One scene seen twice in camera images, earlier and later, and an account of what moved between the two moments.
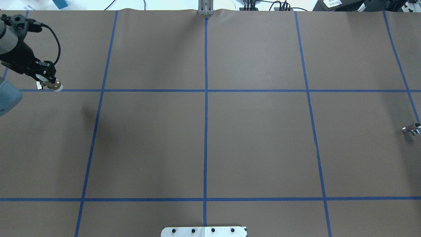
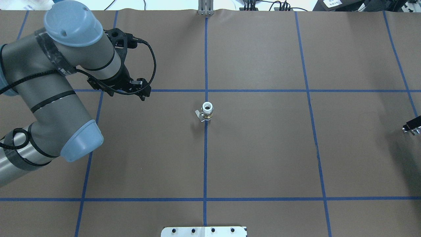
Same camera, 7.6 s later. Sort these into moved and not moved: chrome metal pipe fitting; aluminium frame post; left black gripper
Moved: left black gripper
Not moved: aluminium frame post; chrome metal pipe fitting
